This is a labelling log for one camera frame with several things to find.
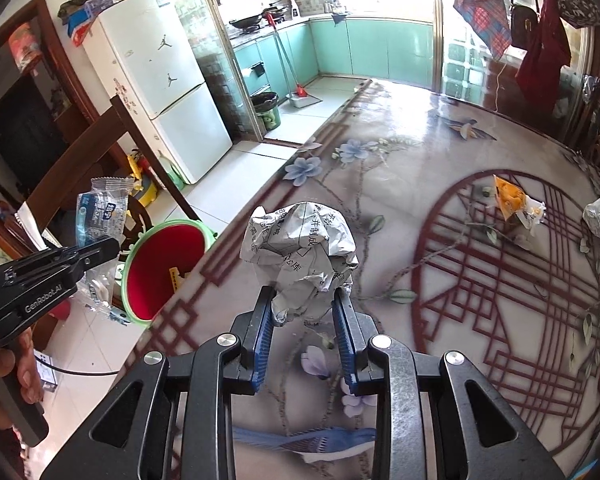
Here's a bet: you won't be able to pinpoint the printed newspaper ball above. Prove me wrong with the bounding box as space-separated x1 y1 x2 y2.
240 202 358 326

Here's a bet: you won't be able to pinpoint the clear blue plastic wrapper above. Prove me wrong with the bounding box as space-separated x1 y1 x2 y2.
76 177 134 326

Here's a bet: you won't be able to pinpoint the black kitchen trash bin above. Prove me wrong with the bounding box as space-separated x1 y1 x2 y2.
250 91 280 131

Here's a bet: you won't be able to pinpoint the teal kitchen cabinets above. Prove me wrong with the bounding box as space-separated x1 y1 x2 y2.
230 16 434 98

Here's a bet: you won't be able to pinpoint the person's left hand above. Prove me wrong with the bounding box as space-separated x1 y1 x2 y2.
0 328 43 432

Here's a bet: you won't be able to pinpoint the blue plastic comb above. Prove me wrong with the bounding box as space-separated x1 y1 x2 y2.
233 427 376 464

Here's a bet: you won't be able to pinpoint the green red plastic basin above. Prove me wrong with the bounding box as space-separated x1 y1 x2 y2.
121 219 216 327

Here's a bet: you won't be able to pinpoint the dark wooden chair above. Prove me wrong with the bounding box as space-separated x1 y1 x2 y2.
4 96 214 266

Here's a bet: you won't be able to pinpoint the orange snack wrapper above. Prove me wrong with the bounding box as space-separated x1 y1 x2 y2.
493 174 546 235

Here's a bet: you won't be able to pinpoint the white two-door refrigerator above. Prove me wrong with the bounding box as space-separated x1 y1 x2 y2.
83 0 232 184

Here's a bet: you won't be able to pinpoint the black wok on stove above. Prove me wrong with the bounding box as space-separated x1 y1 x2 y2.
230 13 262 30

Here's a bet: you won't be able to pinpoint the dark red hanging apron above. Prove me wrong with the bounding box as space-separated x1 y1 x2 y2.
516 0 571 114

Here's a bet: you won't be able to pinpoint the plaid hanging cloth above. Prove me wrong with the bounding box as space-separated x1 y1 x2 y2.
453 0 512 61

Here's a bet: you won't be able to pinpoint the black white patterned bag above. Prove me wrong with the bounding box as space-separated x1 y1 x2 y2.
557 0 600 29

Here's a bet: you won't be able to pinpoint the red mop with handle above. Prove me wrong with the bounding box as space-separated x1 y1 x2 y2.
263 12 322 110

